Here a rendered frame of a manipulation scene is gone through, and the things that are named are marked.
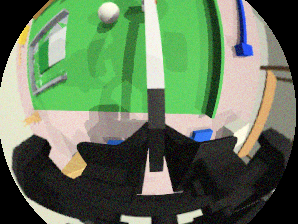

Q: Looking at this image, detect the white golf ball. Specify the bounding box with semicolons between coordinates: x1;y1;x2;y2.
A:
97;2;120;24

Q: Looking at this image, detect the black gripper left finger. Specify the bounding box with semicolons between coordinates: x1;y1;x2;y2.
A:
76;123;149;194

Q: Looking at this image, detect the green putting mat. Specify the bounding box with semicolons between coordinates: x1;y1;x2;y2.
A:
27;0;214;115

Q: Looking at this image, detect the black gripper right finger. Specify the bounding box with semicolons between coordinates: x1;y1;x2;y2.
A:
164;124;238;193

